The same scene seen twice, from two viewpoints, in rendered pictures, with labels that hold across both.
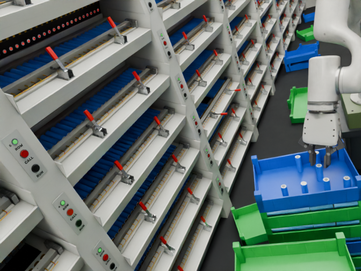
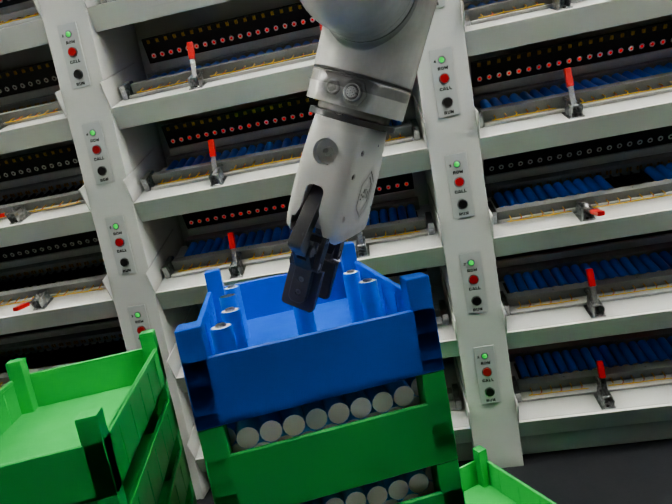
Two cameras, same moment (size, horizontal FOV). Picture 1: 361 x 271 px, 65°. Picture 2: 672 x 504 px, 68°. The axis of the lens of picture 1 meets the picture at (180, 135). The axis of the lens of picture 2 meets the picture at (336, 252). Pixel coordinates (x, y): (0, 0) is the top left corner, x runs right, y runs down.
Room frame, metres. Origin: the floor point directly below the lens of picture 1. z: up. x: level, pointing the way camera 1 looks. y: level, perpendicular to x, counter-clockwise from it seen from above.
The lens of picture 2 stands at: (0.46, -0.79, 0.65)
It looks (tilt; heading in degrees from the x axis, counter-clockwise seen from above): 8 degrees down; 60
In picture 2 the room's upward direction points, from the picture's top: 10 degrees counter-clockwise
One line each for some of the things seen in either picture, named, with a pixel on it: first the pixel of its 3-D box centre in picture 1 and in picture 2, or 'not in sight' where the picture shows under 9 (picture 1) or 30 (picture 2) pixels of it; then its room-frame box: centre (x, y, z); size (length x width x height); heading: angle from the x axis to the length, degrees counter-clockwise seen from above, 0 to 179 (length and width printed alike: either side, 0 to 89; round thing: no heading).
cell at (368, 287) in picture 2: (317, 159); (372, 311); (0.72, -0.39, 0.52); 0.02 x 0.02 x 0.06
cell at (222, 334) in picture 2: (347, 185); (228, 361); (0.57, -0.39, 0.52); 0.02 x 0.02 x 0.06
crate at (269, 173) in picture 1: (301, 175); (296, 308); (0.68, -0.31, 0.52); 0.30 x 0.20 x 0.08; 69
